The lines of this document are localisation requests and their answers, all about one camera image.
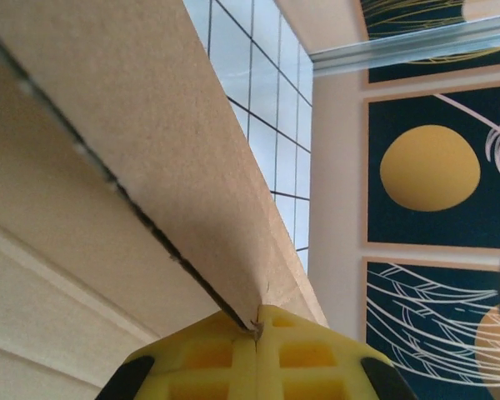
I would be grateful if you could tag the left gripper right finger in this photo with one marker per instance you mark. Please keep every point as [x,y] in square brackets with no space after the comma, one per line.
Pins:
[308,366]

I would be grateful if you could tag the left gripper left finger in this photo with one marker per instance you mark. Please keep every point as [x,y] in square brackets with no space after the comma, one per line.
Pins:
[208,366]

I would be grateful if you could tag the brown cardboard box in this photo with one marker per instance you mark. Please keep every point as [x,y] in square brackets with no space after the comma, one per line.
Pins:
[150,125]

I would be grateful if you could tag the aluminium corner post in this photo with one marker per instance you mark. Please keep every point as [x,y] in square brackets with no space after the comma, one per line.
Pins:
[400,52]

